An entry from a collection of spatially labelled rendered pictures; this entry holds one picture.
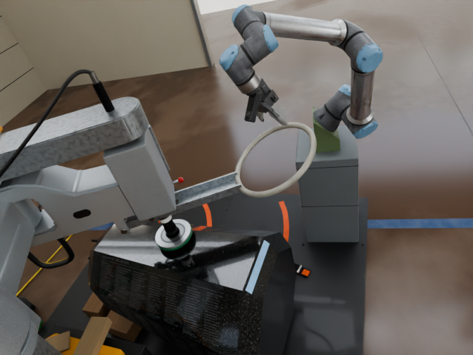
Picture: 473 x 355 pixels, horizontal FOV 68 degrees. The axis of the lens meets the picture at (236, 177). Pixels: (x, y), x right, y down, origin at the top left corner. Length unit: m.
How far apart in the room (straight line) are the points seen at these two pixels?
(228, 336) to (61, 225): 0.98
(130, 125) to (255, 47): 0.61
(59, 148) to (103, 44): 5.71
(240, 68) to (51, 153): 0.86
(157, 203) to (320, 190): 1.22
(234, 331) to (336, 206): 1.23
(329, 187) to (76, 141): 1.64
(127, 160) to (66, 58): 6.29
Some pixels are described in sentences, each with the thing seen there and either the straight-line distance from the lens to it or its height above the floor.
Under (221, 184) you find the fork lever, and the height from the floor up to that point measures 1.09.
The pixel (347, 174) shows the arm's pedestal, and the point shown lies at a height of 0.72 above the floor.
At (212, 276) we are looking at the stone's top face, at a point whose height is 0.83.
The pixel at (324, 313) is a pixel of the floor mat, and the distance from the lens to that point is 2.60.
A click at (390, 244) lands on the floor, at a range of 2.96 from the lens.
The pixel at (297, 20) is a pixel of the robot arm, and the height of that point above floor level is 1.85.
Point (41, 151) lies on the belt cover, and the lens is 1.65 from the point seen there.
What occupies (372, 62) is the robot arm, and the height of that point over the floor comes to 1.60.
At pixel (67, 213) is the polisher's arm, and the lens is 1.85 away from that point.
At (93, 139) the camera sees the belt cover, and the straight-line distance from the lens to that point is 1.58.
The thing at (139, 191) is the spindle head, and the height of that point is 1.32.
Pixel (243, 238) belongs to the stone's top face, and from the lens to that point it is 1.97.
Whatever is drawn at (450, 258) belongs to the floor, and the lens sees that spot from 2.96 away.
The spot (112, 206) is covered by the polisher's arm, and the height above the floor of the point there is 1.28.
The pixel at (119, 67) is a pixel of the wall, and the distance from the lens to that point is 7.31.
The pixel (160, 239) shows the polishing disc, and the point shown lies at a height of 0.89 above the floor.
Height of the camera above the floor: 2.30
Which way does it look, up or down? 39 degrees down
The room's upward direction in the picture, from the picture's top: 16 degrees counter-clockwise
